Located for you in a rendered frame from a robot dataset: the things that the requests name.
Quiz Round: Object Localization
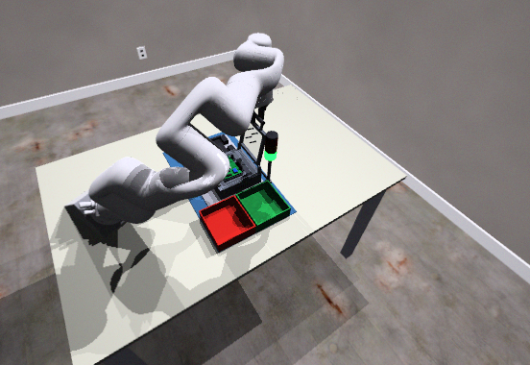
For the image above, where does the green circuit board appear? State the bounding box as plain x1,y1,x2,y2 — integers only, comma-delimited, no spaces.
225,156,242,179

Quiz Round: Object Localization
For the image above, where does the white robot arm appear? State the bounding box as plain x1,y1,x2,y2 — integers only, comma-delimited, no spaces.
79,34,284,225

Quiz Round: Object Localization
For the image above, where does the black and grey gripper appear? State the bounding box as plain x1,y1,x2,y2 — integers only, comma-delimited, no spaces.
251,90,274,123

